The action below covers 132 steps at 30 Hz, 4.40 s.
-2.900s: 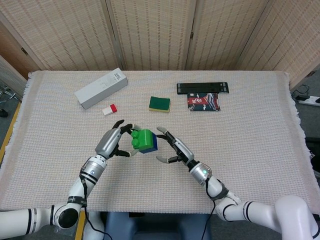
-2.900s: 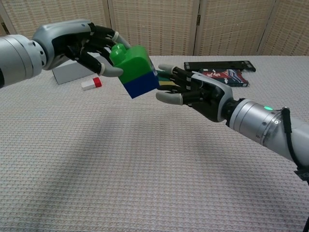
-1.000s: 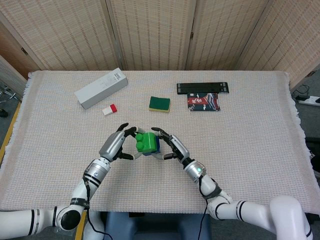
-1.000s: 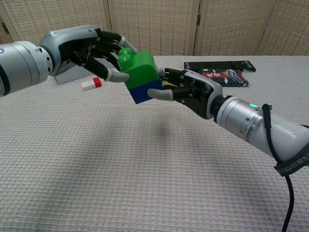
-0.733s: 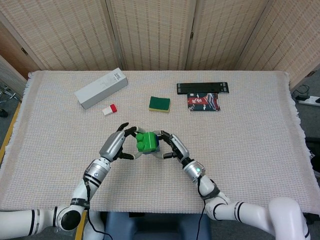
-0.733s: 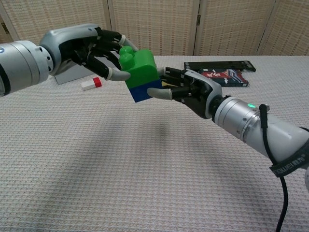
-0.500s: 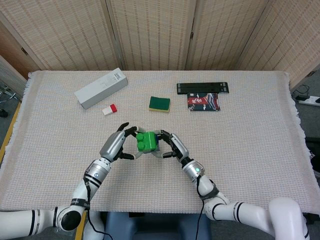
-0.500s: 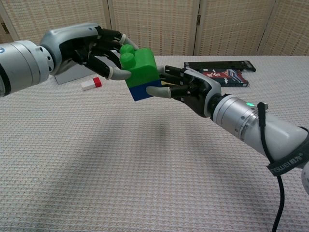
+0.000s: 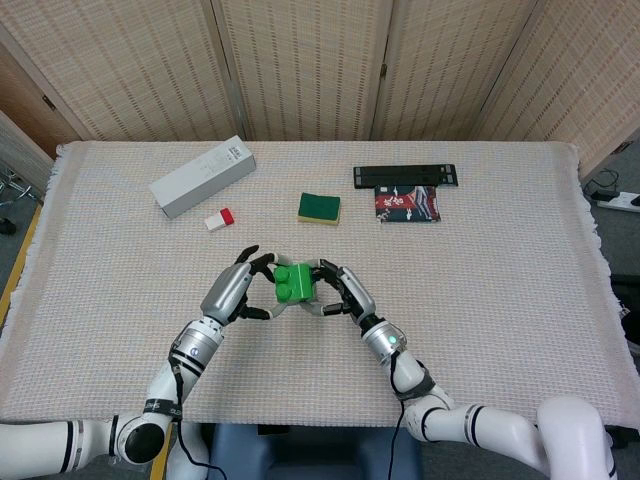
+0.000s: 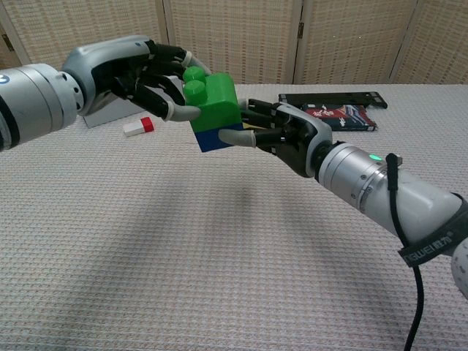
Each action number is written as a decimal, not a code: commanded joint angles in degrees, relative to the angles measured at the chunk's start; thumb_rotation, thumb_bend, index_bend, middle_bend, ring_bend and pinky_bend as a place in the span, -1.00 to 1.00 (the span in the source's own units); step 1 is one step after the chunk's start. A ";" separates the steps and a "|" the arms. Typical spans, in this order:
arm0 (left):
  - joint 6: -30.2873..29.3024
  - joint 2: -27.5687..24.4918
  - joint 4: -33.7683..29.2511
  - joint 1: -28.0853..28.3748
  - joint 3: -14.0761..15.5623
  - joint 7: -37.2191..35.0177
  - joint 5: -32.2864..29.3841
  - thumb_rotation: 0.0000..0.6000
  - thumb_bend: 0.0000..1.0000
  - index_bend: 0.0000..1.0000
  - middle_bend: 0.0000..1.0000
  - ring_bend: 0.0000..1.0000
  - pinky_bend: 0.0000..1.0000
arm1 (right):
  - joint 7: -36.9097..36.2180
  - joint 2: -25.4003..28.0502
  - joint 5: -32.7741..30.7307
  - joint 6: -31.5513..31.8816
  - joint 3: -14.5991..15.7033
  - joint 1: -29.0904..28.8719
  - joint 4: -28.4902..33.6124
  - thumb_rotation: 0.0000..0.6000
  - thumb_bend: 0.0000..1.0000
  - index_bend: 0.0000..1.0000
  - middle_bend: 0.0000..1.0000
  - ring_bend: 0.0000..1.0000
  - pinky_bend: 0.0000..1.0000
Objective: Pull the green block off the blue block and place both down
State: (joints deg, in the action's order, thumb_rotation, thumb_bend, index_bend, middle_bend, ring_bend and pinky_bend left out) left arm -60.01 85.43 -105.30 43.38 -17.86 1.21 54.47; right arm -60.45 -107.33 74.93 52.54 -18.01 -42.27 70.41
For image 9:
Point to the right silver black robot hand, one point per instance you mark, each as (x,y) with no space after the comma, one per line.
(357,295)

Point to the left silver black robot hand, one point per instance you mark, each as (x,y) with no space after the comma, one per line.
(227,292)

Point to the green toy brick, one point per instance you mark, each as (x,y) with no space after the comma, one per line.
(295,285)

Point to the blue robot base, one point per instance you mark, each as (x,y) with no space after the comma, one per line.
(310,452)

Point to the red white eraser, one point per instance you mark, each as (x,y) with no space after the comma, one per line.
(219,220)

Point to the green yellow sponge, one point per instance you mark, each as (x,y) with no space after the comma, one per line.
(320,206)

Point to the red blue packet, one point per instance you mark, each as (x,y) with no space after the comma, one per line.
(407,205)

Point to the long white cardboard box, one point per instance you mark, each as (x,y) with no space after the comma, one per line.
(200,180)

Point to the flat black plastic strip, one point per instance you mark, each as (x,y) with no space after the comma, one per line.
(400,176)

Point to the beige woven tablecloth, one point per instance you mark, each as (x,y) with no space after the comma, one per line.
(500,300)

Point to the white robot torso column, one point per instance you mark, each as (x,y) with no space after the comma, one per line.
(192,447)

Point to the beige woven screen panel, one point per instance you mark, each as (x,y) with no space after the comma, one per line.
(310,65)
(25,100)
(450,65)
(125,65)
(590,75)

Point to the metal chair base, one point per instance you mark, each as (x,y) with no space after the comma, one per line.
(15,188)

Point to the white power strip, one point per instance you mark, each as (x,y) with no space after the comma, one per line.
(620,201)

